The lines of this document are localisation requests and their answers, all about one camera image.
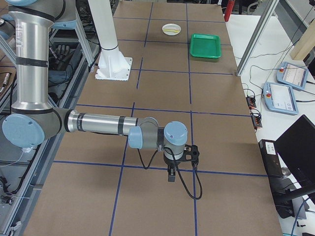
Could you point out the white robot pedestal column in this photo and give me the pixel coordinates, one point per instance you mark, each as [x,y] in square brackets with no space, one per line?
[112,64]

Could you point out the black monitor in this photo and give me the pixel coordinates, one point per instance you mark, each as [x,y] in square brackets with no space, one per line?
[296,147]

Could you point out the red cylinder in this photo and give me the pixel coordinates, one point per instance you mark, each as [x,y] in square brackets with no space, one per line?
[229,9]

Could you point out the far teach pendant tablet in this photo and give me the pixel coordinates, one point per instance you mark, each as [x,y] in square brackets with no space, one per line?
[293,75]

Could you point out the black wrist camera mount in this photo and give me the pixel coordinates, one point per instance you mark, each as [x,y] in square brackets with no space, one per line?
[191,154]

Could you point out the orange black power strip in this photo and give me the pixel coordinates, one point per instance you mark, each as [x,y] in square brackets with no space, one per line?
[254,112]

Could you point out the yellow-green plastic spoon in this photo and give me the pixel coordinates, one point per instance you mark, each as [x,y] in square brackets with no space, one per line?
[171,30]

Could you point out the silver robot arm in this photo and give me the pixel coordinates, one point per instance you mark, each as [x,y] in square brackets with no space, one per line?
[33,120]

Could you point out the green plastic tray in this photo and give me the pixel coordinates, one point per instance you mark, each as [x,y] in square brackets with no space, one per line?
[205,46]

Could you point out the near teach pendant tablet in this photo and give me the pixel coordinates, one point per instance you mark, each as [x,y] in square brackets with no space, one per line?
[280,98]

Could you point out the teach pendant tablet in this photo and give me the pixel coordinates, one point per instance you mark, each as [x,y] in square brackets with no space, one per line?
[280,98]
[293,75]

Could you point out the black computer box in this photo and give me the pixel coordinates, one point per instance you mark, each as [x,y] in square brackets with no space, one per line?
[270,158]

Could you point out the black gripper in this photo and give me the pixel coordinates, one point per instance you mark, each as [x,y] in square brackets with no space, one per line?
[170,163]

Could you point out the aluminium frame post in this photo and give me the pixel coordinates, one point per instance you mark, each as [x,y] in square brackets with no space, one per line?
[261,25]

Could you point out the white round plate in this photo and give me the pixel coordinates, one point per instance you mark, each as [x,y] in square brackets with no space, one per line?
[171,26]

